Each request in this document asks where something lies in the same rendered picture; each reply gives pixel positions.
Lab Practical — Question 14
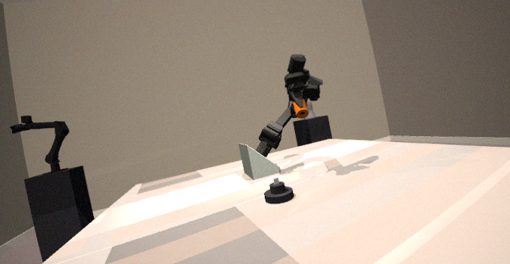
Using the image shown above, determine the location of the orange tapered knob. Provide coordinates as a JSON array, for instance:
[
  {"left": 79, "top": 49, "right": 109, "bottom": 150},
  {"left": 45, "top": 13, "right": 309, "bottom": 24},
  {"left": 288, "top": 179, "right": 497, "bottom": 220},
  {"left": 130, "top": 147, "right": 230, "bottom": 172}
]
[{"left": 294, "top": 99, "right": 309, "bottom": 119}]

